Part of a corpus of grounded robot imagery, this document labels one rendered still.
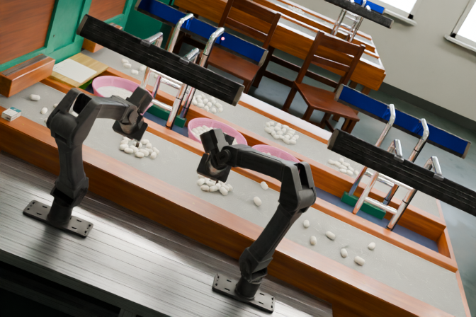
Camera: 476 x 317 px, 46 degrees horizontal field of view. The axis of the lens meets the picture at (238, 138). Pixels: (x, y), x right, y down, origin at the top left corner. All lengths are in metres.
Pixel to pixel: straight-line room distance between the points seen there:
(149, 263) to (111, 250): 0.12
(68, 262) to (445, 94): 6.31
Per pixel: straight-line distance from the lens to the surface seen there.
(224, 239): 1.87
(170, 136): 2.23
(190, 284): 1.73
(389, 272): 2.13
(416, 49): 7.25
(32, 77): 2.20
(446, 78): 7.42
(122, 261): 1.71
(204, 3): 4.72
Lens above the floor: 1.77
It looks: 24 degrees down
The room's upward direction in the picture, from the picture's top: 24 degrees clockwise
